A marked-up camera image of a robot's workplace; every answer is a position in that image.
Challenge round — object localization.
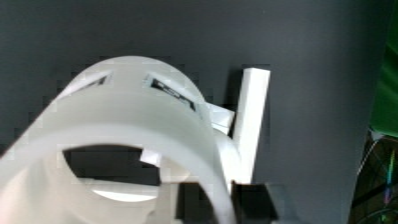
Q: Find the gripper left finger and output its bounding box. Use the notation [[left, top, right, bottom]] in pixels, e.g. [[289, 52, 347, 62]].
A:
[[175, 183, 207, 224]]

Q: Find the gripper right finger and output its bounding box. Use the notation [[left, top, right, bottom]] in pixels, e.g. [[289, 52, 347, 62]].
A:
[[230, 183, 278, 224]]

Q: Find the white lamp shade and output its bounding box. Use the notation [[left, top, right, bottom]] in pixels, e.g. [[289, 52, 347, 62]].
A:
[[0, 56, 237, 224]]

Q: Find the white U-shaped fence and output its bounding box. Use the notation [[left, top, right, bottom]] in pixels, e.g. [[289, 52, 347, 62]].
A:
[[202, 67, 273, 185]]

